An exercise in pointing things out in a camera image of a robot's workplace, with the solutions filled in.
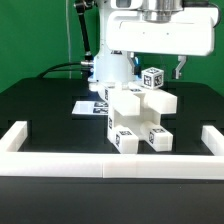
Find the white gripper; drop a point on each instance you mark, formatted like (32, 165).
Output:
(161, 27)

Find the white chair back bar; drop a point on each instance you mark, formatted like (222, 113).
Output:
(158, 100)

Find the white chair seat part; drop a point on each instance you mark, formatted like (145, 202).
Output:
(133, 122)

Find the white tag sheet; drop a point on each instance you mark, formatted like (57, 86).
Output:
(90, 108)

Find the black camera stand pole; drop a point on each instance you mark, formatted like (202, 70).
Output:
(81, 7)

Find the white U-shaped fence frame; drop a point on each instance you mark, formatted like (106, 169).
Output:
(14, 162)

